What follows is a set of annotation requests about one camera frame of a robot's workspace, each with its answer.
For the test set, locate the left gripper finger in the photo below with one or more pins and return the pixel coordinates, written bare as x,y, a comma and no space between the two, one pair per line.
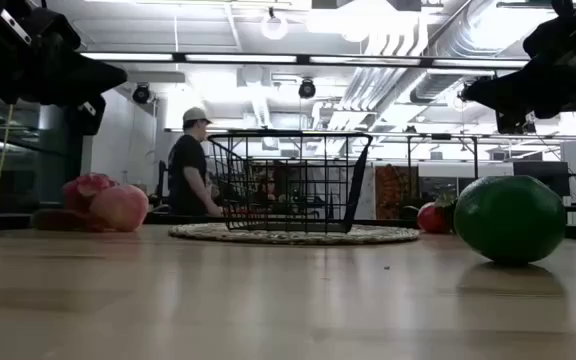
89,115
88,80

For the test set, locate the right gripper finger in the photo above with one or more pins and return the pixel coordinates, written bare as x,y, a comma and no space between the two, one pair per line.
513,95
512,123

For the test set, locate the pink dragon fruit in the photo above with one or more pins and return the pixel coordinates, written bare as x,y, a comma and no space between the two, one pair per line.
85,187

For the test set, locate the green lime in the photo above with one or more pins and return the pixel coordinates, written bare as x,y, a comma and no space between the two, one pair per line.
510,220

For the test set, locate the pink yellow peach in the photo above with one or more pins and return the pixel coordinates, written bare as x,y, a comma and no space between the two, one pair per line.
120,207

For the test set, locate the black metal rack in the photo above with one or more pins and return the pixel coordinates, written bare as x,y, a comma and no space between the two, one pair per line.
475,160

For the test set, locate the black ceiling spotlight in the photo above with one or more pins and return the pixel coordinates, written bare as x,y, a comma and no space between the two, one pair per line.
141,94
307,89

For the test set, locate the black computer monitor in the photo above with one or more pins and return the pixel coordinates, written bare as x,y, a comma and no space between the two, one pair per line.
540,177

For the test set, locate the person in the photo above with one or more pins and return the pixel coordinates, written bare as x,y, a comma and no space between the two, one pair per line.
185,170

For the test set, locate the orange patterned panel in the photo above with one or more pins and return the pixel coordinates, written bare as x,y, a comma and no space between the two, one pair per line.
393,192

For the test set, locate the round woven placemat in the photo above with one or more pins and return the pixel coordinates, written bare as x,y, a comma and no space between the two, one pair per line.
193,234

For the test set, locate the black bar with light strips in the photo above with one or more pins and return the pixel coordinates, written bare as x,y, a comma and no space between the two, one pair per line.
303,59

